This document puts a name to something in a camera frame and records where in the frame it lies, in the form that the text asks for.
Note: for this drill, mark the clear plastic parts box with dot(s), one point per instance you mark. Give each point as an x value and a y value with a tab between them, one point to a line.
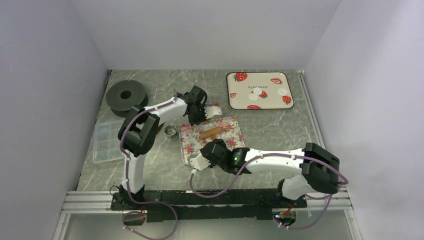
106	145

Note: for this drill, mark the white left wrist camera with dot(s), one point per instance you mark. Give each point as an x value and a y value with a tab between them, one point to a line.
212	110

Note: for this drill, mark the round white wrapper left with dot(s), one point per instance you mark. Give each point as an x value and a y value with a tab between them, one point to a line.
253	97

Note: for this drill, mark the strawberry print tray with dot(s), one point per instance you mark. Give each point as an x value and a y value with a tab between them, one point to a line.
241	84

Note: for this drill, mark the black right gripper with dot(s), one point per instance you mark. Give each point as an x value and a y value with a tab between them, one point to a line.
221	144

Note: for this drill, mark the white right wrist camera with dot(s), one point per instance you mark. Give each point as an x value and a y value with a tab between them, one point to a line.
198	162

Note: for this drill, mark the round white wrapper right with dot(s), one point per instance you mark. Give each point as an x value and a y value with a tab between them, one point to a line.
282	92

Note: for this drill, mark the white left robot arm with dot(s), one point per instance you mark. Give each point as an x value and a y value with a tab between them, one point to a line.
138	132

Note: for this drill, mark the aluminium frame rail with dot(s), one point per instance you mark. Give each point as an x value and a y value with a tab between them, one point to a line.
87	202

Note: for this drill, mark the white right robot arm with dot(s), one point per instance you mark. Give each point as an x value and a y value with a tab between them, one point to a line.
311	169

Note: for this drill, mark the black filament spool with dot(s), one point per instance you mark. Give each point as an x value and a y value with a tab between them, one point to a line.
125	94

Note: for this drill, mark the wooden rolling pin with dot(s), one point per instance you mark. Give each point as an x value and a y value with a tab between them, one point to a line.
210	134

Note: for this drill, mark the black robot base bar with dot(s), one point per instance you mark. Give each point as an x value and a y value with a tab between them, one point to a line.
166	205

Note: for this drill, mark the floral print tray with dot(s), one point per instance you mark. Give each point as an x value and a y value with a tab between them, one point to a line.
191	141

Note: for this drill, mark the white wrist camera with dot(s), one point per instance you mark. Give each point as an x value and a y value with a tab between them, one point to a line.
198	162
212	110

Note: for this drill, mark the round white wrapper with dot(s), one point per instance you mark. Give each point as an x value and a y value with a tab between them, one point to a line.
253	97
282	92
257	91

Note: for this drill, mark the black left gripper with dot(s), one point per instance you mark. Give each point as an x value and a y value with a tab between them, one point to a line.
193	123

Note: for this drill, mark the round white wrapper middle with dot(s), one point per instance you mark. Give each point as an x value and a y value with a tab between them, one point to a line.
257	91

